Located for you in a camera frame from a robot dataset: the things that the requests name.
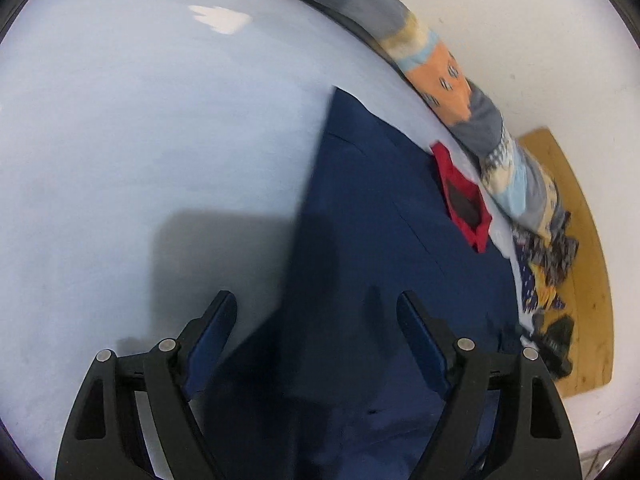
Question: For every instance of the navy blue garment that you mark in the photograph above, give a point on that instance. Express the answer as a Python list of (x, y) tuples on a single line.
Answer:
[(360, 240)]

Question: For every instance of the small black object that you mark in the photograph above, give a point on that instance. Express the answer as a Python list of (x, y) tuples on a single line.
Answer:
[(557, 340)]

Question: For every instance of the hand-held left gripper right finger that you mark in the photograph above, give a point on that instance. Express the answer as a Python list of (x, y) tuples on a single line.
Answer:
[(420, 337)]

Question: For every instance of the blue yellow patterned cloth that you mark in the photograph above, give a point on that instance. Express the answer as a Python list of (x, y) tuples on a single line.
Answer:
[(540, 270)]

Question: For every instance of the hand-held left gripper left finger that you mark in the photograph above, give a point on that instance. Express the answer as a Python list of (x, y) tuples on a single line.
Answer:
[(215, 332)]

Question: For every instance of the light blue bed sheet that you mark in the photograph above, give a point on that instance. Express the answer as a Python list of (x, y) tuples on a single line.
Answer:
[(125, 135)]

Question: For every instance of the long patchwork pillow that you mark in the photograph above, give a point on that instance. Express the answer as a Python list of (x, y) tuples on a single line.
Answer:
[(440, 80)]

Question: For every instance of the wooden board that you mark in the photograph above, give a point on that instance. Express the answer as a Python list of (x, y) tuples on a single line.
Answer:
[(590, 260)]

